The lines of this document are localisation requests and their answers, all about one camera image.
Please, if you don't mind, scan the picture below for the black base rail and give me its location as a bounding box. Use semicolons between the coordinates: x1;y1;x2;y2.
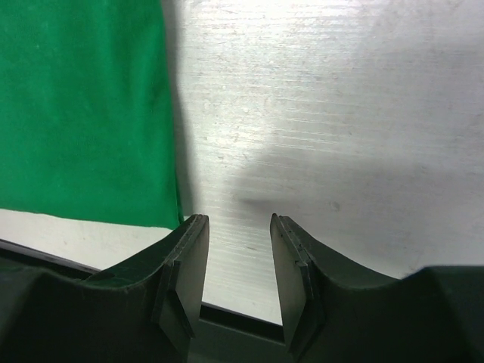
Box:
1;241;287;362

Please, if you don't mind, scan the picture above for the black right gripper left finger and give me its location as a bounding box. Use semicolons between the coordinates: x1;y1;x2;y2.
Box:
0;214;211;363

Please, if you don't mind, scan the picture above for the green t-shirt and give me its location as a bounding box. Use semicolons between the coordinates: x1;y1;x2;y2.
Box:
1;1;183;229

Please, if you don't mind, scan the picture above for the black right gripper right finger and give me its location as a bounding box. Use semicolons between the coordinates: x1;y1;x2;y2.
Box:
270;214;483;362

